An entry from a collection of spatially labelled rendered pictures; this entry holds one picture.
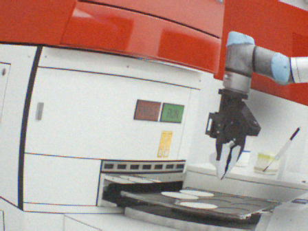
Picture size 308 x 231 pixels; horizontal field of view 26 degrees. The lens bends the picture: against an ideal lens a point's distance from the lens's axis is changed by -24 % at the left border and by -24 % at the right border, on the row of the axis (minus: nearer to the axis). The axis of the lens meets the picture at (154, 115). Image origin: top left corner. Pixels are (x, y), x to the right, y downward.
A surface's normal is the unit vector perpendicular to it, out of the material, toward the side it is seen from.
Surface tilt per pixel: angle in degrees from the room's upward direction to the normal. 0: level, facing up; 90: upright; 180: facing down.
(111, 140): 90
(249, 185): 90
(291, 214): 90
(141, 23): 90
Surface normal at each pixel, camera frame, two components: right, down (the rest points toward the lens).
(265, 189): -0.47, -0.04
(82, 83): 0.86, 0.19
